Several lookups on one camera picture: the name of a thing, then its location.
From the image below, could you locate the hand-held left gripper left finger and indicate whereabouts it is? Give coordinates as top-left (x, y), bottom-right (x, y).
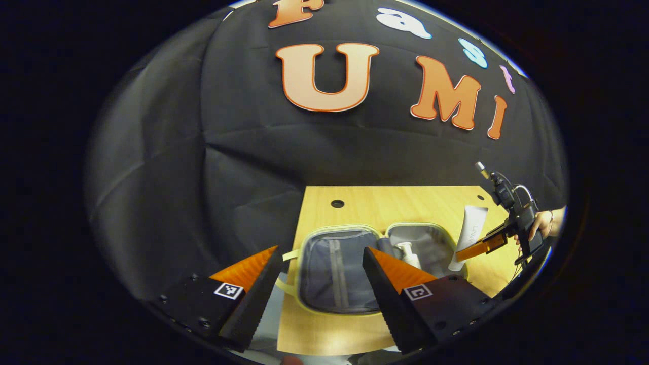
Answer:
top-left (146, 246), bottom-right (283, 354)

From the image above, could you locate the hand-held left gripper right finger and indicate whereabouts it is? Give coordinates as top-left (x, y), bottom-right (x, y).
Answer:
top-left (362, 247), bottom-right (503, 355)

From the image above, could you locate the white squeeze tube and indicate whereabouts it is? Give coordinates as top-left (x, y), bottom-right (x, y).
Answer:
top-left (448, 205), bottom-right (489, 272)

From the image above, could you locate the white pump bottle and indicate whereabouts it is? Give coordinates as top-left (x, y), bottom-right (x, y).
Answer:
top-left (396, 242), bottom-right (423, 270)

